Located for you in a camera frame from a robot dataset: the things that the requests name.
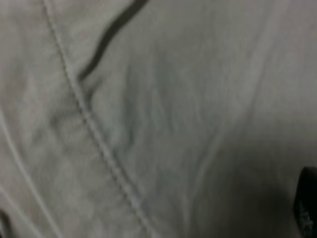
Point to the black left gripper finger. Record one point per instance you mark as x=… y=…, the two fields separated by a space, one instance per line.
x=305 y=202

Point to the khaki shorts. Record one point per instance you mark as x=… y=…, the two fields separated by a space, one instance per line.
x=155 y=118

